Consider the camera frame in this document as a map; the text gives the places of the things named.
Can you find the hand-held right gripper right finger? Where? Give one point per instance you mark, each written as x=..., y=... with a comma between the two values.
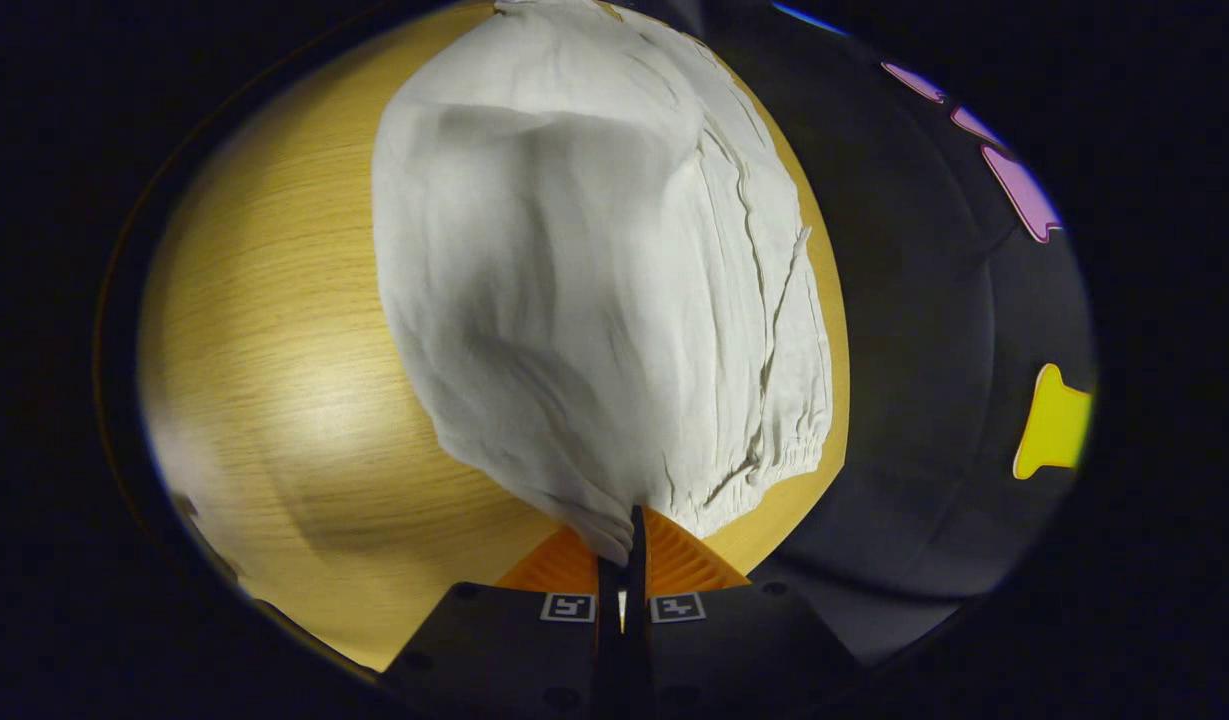
x=636, y=650

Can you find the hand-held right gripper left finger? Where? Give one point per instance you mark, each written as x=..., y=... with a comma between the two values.
x=609, y=650

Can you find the white jeans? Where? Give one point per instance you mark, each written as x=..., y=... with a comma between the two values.
x=574, y=300

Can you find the black backdrop cloth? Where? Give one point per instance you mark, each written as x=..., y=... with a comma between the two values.
x=924, y=400

